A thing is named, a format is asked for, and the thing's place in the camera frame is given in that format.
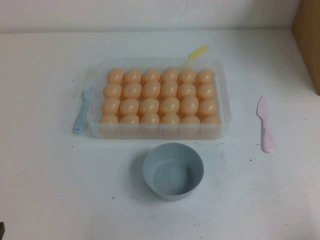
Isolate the orange plastic egg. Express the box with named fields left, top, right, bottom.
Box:
left=161, top=66, right=180, bottom=83
left=177, top=82, right=198, bottom=100
left=103, top=82, right=123, bottom=100
left=178, top=67, right=198, bottom=85
left=100, top=97, right=121, bottom=115
left=119, top=113, right=140, bottom=133
left=200, top=114, right=222, bottom=133
left=198, top=98, right=219, bottom=117
left=160, top=113, right=181, bottom=133
left=99, top=114, right=119, bottom=133
left=107, top=67, right=125, bottom=85
left=119, top=98, right=140, bottom=116
left=124, top=68, right=143, bottom=84
left=197, top=82, right=217, bottom=100
left=122, top=82, right=143, bottom=100
left=160, top=79, right=179, bottom=99
left=179, top=115, right=202, bottom=133
left=140, top=112, right=161, bottom=133
left=180, top=95, right=200, bottom=116
left=139, top=96, right=161, bottom=115
left=142, top=68, right=162, bottom=84
left=141, top=80, right=162, bottom=99
left=196, top=68, right=216, bottom=85
left=159, top=96, right=181, bottom=116

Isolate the clear plastic egg box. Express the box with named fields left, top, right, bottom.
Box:
left=86, top=57, right=237, bottom=140

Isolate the brown cardboard box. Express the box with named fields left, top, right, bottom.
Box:
left=291, top=0, right=320, bottom=96

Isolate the light blue plastic fork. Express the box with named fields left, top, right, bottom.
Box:
left=72, top=84, right=95, bottom=134

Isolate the blue-grey round bowl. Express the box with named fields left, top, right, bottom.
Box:
left=142, top=142, right=205, bottom=202

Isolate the yellow plastic spoon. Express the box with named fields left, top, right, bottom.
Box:
left=178, top=44, right=210, bottom=71

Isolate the pink plastic knife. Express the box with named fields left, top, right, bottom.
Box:
left=256, top=95, right=276, bottom=154

